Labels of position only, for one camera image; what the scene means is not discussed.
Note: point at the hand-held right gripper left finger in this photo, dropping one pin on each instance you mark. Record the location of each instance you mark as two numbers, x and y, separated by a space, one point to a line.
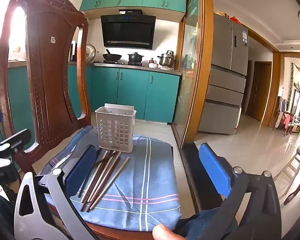
85 170

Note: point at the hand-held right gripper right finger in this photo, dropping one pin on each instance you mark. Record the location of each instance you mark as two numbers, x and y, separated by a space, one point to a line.
213 170

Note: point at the pile of chopsticks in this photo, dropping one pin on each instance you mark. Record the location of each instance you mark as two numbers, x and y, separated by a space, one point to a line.
98 180

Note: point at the white plastic utensil basket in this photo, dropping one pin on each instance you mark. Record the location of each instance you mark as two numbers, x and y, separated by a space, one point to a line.
115 130

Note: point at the person's right hand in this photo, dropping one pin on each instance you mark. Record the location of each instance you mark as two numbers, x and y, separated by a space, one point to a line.
167 233

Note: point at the blue plaid cloth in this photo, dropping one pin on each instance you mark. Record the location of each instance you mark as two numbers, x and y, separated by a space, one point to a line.
145 180

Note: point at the carved wooden chair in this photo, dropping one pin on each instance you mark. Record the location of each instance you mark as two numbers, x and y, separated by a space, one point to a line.
47 80

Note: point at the silver refrigerator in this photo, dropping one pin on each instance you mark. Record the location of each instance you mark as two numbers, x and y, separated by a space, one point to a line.
225 92

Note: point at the dining chair with clothes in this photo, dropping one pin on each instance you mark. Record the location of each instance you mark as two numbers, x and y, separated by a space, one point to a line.
287 121

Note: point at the teal base cabinets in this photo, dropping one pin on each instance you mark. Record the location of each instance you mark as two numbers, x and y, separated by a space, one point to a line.
130 92

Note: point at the brown wooden door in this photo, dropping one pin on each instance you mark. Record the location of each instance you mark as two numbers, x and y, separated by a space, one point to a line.
261 92

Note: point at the wooden framed glass sliding door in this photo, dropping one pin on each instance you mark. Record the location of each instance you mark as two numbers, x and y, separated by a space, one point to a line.
190 67

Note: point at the bright window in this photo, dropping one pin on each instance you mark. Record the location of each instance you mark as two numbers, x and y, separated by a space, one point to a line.
2 12

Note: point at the silver rice cooker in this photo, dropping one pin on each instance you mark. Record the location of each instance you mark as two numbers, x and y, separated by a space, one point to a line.
90 53

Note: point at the gas stove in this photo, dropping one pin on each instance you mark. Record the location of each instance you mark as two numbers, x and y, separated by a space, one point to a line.
122 63

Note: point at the black wok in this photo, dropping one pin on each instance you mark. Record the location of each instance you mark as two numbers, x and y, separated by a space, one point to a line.
112 56

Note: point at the stainless steel pot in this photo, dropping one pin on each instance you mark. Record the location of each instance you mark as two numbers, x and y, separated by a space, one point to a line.
167 60

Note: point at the small red white jar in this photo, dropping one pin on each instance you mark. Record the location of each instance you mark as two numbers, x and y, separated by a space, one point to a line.
153 63

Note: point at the black lidded pot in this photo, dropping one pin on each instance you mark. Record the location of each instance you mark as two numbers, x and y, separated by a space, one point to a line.
135 58

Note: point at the black range hood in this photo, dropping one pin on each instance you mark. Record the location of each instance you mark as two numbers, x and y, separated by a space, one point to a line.
128 31

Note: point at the red bundle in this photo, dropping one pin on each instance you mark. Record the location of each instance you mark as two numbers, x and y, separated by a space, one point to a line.
234 19

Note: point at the green wall garland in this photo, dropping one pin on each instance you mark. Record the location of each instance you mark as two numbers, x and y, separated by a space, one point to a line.
291 85

